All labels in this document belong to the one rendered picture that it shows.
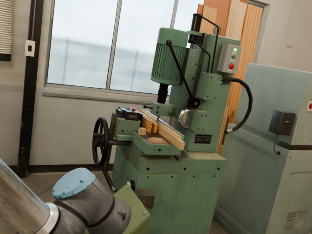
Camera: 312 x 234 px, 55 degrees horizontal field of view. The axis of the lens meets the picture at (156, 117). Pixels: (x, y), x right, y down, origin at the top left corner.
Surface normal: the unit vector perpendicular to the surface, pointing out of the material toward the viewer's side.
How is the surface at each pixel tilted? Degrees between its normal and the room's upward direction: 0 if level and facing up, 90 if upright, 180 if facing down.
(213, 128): 90
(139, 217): 44
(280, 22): 90
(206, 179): 90
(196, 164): 90
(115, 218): 60
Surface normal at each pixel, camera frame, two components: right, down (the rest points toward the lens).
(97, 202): 0.72, 0.00
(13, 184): 0.93, -0.20
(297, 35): -0.88, -0.06
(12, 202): 0.67, 0.24
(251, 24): 0.46, 0.21
